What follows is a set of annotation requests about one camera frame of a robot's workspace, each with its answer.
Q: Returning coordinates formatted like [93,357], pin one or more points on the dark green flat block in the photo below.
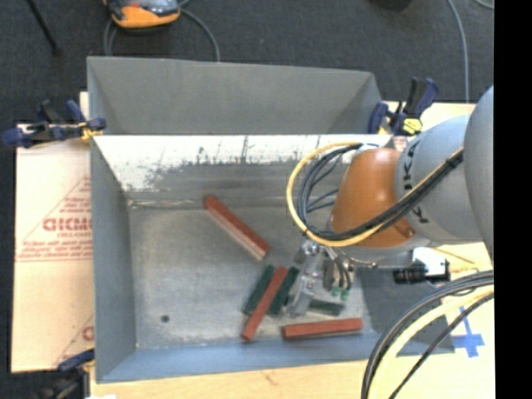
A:
[328,307]
[283,293]
[258,290]

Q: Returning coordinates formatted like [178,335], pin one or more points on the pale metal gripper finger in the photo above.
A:
[296,303]
[309,301]

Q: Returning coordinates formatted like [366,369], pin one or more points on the red-brown flat block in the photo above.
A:
[264,303]
[237,228]
[322,328]

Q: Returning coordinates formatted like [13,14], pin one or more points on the brown cardboard board red print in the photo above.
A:
[50,206]

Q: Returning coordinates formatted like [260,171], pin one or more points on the grey metal bin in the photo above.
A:
[187,264]

